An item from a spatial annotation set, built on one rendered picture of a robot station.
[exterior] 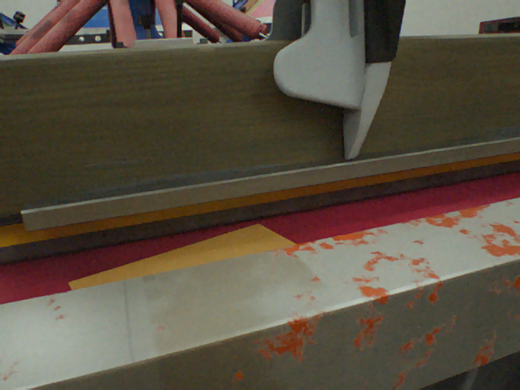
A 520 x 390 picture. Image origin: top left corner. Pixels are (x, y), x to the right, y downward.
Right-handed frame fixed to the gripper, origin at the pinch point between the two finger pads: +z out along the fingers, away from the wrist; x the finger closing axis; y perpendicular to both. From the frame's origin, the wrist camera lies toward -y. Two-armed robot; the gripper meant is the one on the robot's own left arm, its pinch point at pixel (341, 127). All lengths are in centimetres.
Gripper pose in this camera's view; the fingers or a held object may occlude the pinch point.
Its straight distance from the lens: 26.3
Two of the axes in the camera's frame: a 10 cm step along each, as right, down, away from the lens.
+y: -9.4, 1.6, -3.0
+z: 0.5, 9.4, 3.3
